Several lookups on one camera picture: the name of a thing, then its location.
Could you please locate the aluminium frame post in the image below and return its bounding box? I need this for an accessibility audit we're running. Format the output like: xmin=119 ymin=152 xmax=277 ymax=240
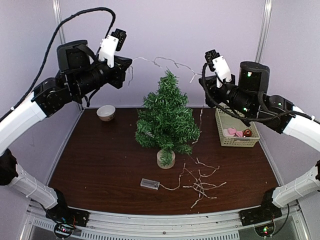
xmin=255 ymin=0 xmax=273 ymax=63
xmin=51 ymin=0 xmax=85 ymax=112

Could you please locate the right aluminium frame post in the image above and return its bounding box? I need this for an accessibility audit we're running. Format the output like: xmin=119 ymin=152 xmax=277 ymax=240
xmin=255 ymin=0 xmax=273 ymax=63

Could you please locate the right black cable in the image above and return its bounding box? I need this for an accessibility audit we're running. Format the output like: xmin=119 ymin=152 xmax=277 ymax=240
xmin=201 ymin=63 xmax=296 ymax=126

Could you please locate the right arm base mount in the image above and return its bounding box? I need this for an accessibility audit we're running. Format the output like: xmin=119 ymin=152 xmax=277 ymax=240
xmin=239 ymin=192 xmax=283 ymax=226

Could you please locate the clear battery box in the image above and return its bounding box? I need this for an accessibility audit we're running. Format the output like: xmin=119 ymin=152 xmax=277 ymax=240
xmin=140 ymin=178 xmax=160 ymax=190

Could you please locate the red bauble ornament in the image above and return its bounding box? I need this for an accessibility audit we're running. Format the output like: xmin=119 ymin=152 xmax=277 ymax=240
xmin=242 ymin=129 xmax=252 ymax=138

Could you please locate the left black cable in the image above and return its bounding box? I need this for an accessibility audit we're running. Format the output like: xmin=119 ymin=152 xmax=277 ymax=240
xmin=9 ymin=6 xmax=117 ymax=111

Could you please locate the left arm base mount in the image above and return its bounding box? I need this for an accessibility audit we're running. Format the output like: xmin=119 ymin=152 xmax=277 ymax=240
xmin=45 ymin=189 xmax=90 ymax=227

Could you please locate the front aluminium rail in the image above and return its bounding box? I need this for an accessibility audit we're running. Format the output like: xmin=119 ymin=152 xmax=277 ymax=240
xmin=24 ymin=192 xmax=306 ymax=240

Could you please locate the beige plastic basket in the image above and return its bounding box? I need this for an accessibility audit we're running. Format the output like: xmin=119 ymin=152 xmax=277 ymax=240
xmin=215 ymin=108 xmax=260 ymax=148

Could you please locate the black cable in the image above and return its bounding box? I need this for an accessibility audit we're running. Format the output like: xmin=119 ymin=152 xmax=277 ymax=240
xmin=9 ymin=6 xmax=117 ymax=111
xmin=201 ymin=63 xmax=296 ymax=126

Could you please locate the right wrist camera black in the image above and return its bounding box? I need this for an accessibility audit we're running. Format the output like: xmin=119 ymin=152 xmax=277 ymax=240
xmin=205 ymin=49 xmax=232 ymax=88

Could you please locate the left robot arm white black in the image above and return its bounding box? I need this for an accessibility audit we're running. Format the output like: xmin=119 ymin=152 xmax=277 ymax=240
xmin=0 ymin=35 xmax=132 ymax=222

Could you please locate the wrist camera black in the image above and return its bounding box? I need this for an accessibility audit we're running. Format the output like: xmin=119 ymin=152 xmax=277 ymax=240
xmin=97 ymin=28 xmax=127 ymax=68
xmin=205 ymin=49 xmax=232 ymax=88

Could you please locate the small white bowl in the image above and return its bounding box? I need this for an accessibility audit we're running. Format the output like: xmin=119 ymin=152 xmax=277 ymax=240
xmin=96 ymin=105 xmax=116 ymax=122

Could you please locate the pink heart ornament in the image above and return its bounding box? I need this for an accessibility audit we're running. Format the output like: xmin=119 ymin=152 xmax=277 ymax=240
xmin=225 ymin=127 xmax=244 ymax=138

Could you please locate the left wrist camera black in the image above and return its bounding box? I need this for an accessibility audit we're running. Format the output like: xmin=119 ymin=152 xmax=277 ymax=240
xmin=97 ymin=28 xmax=127 ymax=68

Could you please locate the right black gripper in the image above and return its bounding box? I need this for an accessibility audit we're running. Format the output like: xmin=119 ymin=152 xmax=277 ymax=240
xmin=199 ymin=74 xmax=257 ymax=118

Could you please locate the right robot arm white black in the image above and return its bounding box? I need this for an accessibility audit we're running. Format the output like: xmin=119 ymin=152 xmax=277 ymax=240
xmin=199 ymin=57 xmax=320 ymax=221

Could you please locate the left aluminium frame post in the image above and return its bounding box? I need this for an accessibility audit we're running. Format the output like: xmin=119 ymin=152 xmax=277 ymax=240
xmin=51 ymin=0 xmax=85 ymax=112

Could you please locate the small green christmas tree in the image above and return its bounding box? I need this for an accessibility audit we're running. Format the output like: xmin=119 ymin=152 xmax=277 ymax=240
xmin=135 ymin=69 xmax=200 ymax=168

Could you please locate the fairy light string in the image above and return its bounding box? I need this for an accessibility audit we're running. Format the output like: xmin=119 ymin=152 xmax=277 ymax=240
xmin=127 ymin=56 xmax=228 ymax=210

